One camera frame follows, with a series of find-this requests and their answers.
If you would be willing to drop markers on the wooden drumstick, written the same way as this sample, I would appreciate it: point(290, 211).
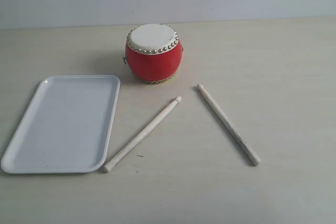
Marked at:
point(141, 135)
point(229, 125)

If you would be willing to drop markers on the small red drum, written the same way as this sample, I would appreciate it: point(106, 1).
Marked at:
point(153, 52)

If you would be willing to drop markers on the white rectangular plastic tray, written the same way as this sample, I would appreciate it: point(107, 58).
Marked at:
point(66, 128)

